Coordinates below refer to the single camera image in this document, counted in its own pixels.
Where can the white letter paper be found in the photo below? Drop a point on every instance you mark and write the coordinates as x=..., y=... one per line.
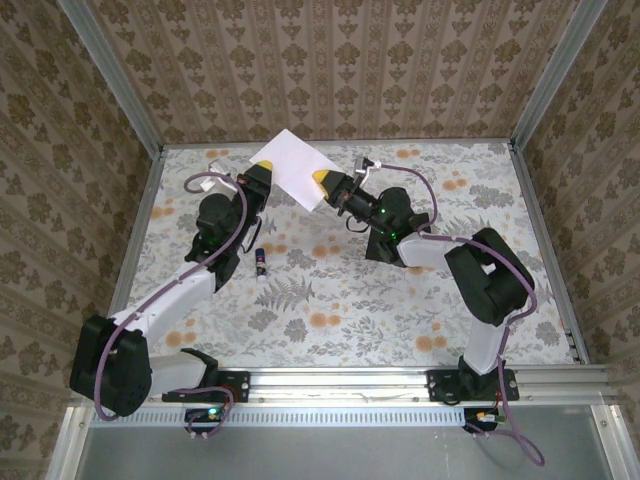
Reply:
x=295, y=165

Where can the blue and white glue stick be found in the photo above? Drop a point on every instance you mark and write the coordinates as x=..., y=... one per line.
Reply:
x=260, y=267

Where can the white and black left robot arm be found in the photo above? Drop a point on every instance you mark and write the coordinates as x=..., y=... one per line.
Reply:
x=170, y=305

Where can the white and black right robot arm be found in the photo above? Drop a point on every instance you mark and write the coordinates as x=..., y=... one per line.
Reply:
x=482, y=350

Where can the floral tablecloth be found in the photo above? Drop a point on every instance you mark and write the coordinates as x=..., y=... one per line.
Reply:
x=350, y=325

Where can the left controller board, green light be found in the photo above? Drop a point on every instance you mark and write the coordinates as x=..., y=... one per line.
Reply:
x=200, y=415

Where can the right controller board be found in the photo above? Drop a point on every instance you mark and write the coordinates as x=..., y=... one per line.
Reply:
x=475, y=417

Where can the grey metal panel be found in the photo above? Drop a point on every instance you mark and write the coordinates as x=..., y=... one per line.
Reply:
x=325, y=455

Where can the aluminium back rail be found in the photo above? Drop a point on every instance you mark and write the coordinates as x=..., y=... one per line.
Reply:
x=400, y=144

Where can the aluminium left side rail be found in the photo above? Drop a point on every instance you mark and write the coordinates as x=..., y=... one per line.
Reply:
x=145, y=210

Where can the aluminium right side rail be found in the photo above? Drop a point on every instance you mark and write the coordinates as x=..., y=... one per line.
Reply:
x=534, y=210

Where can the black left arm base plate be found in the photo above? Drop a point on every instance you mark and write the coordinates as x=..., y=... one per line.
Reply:
x=240, y=387

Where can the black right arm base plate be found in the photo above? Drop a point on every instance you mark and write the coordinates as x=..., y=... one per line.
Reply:
x=434, y=377

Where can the aluminium left frame post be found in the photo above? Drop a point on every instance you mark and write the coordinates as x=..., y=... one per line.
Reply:
x=110, y=75

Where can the aluminium frame post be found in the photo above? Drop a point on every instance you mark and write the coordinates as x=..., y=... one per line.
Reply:
x=555, y=75
x=110, y=75

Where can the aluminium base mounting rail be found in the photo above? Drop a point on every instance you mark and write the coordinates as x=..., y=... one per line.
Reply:
x=340, y=385

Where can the aluminium right frame post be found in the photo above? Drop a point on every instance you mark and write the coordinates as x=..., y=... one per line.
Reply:
x=555, y=75

